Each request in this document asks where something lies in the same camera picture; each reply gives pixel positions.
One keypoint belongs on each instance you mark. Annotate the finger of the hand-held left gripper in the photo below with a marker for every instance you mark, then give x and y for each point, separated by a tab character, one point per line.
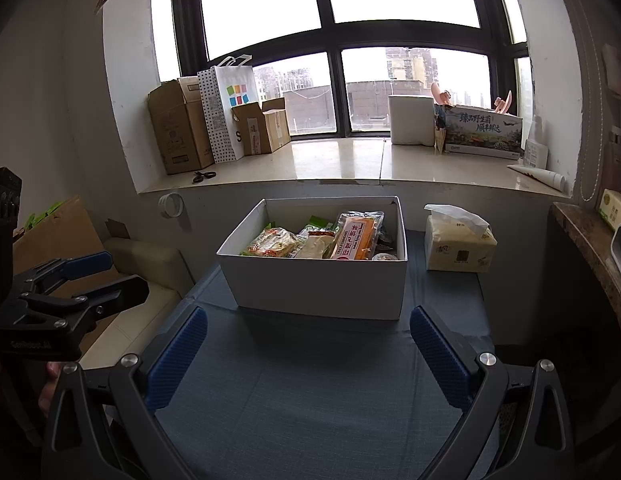
88	262
118	292

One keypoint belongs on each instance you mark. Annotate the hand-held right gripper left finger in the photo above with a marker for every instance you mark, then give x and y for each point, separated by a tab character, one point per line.
175	355

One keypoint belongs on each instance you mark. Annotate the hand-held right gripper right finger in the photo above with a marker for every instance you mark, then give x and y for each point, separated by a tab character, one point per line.
440	355

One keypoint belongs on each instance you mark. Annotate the round lidded snack cup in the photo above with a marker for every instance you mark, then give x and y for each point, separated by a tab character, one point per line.
384	257

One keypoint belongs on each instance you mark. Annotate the dark snack packet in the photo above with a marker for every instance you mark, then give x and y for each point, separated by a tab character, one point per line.
385	240

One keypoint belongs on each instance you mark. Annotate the orange red label snack packet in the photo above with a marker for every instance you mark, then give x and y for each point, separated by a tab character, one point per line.
355	237

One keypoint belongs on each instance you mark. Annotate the white cardboard box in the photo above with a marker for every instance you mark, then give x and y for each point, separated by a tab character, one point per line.
310	285

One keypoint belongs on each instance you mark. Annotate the orange white printed snack packet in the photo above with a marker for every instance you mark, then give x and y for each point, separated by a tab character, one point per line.
273	242

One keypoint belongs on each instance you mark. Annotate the beige snack packet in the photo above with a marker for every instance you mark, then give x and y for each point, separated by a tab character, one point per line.
315	248

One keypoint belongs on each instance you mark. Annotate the person's left hand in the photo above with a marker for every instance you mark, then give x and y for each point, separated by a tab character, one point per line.
49	380

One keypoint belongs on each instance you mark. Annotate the cream cushioned stool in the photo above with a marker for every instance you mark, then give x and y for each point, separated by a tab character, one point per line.
145	270

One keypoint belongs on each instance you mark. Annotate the brown cardboard box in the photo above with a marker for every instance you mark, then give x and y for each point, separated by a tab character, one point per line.
60	240

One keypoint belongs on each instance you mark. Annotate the green packets in cardboard box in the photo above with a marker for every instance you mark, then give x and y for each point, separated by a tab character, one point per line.
43	212

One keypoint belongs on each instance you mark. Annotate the clear tape roll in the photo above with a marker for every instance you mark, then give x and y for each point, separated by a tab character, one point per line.
169	205

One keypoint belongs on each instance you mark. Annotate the tissue pack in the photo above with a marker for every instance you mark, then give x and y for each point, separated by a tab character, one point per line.
455	245

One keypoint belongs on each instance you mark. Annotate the blue grey table cloth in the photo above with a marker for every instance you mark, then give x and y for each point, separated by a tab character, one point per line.
310	385

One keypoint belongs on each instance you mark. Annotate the black scissors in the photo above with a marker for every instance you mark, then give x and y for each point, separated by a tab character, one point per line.
204	176

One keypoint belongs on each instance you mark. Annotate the tall cardboard box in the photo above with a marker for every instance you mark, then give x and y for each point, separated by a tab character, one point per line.
178	130

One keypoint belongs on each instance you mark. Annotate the polka dot paper bag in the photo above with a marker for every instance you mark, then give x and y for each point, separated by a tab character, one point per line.
213	120

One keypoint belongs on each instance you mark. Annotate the white tube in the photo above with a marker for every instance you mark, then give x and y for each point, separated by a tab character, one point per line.
538	176

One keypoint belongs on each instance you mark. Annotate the small printed paper bag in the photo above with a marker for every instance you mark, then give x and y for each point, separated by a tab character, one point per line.
439	135

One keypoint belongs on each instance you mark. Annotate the open cardboard box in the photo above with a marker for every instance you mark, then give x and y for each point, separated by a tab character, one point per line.
268	130

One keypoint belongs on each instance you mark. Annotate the printed landscape gift box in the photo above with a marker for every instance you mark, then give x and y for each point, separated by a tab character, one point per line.
483	135

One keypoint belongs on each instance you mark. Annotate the white plastic bottle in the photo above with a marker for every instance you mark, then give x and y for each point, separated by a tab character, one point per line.
534	150

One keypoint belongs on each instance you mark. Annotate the green white carton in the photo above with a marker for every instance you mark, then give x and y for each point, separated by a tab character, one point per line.
615	207

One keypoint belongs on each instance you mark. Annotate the white bag coloured squares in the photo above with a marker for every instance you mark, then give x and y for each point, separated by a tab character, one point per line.
235	80

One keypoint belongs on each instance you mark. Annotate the plain white box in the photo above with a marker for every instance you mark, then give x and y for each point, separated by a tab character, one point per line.
410	120

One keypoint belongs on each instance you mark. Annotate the wall socket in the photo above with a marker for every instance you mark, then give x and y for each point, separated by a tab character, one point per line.
616	135

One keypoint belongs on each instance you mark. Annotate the black window frame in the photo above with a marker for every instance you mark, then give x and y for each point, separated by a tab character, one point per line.
335	35

